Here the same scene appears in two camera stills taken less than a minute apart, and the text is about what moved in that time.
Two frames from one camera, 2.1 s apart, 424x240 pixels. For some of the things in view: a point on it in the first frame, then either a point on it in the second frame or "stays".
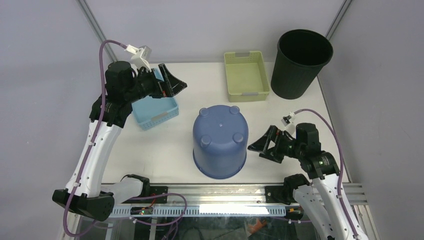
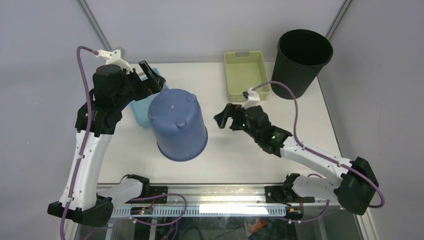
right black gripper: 273,134 -> 228,112
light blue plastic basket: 150,112 stays
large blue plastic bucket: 220,139 -> 181,132
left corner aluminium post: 88,12 stays
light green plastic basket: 246,80 stays
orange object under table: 252,228 stays
